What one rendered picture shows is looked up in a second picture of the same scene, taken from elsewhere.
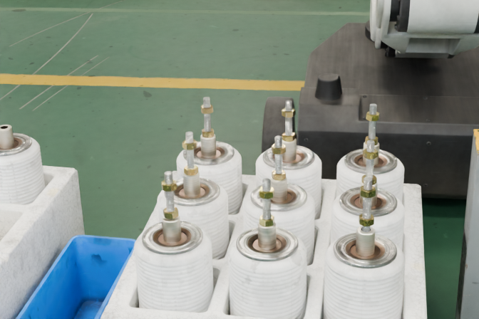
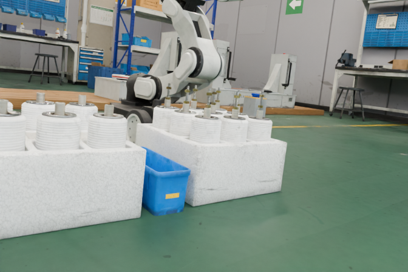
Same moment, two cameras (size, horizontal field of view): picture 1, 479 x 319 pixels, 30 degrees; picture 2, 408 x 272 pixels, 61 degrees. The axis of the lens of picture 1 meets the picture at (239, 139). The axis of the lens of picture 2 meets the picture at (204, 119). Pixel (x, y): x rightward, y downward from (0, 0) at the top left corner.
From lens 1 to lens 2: 1.03 m
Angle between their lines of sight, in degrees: 49
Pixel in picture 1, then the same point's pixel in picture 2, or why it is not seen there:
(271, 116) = (142, 113)
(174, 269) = (218, 124)
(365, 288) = (269, 126)
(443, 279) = not seen: hidden behind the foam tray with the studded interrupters
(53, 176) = not seen: hidden behind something
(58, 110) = not seen: outside the picture
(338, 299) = (259, 133)
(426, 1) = (207, 64)
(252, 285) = (240, 129)
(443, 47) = (179, 95)
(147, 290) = (206, 136)
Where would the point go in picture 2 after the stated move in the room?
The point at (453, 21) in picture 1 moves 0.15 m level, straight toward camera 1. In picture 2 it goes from (212, 71) to (232, 73)
